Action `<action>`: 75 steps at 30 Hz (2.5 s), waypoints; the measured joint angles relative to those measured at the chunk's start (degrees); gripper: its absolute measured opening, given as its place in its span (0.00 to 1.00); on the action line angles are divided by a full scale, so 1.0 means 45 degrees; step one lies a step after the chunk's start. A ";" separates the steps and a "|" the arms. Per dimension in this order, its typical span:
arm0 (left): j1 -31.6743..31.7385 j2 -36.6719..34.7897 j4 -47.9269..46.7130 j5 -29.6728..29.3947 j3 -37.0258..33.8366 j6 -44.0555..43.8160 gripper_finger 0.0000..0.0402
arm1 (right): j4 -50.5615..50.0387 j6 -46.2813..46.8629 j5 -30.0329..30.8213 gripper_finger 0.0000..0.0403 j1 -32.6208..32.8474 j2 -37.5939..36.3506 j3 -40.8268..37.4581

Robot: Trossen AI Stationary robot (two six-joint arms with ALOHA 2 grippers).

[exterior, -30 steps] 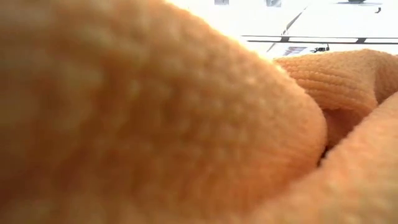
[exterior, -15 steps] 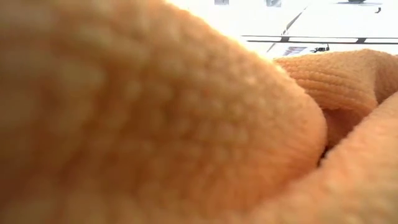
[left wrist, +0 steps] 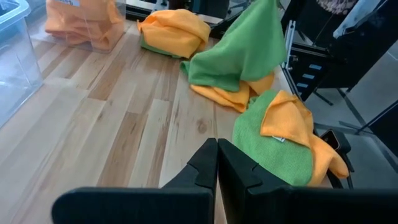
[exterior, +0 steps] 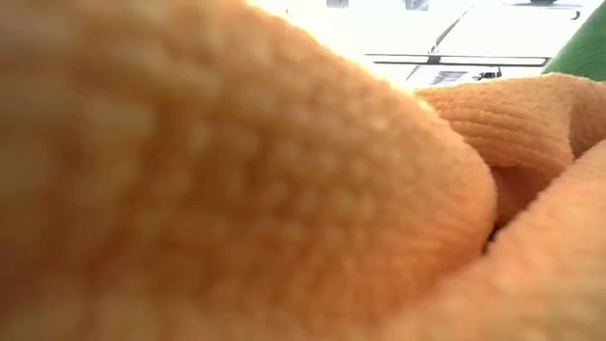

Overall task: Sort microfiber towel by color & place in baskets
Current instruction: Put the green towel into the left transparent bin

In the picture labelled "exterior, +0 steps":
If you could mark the orange microfiber towel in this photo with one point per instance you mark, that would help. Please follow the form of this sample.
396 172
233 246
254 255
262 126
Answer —
237 189

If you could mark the long black ceiling light bar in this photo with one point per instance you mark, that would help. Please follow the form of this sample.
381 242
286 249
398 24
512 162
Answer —
433 59

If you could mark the black ceiling rail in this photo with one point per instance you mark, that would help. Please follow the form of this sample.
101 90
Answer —
542 2

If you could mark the small black ceiling hook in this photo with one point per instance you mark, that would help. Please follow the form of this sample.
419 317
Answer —
575 15

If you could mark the small black ceiling fixture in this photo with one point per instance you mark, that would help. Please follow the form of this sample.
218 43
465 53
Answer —
487 75

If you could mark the green microfiber towel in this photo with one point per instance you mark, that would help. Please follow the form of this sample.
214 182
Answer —
584 52

